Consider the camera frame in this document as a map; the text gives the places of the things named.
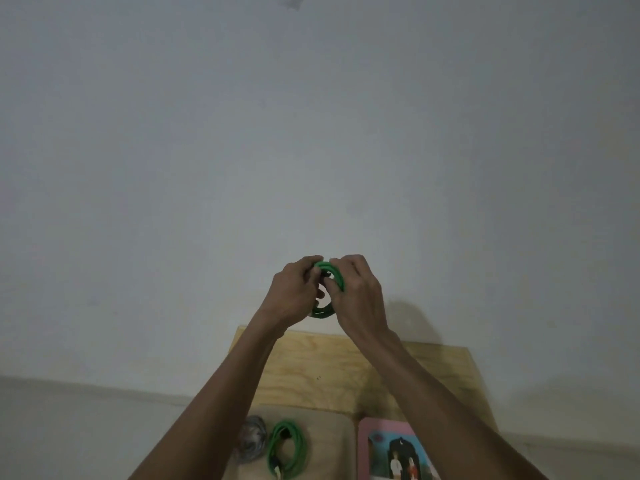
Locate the person's left hand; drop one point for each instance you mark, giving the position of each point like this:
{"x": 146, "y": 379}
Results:
{"x": 287, "y": 294}

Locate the person's right hand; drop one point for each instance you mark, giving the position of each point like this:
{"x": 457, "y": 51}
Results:
{"x": 360, "y": 304}

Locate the person's left fingers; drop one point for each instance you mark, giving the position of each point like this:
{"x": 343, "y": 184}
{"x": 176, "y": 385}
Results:
{"x": 306, "y": 263}

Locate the person's right fingers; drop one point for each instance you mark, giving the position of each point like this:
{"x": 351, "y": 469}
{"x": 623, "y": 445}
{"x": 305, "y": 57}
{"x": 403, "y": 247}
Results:
{"x": 350, "y": 268}

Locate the person's left forearm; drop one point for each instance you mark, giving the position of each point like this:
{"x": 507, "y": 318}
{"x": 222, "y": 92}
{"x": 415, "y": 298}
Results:
{"x": 220, "y": 404}

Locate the person's right forearm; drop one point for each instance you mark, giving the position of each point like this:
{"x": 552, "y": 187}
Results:
{"x": 435, "y": 404}

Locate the pink picture box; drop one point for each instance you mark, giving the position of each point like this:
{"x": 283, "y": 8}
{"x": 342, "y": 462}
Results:
{"x": 366, "y": 425}

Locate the beige tray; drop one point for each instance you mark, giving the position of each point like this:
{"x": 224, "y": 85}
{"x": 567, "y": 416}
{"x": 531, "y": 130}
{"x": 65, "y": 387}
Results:
{"x": 330, "y": 444}

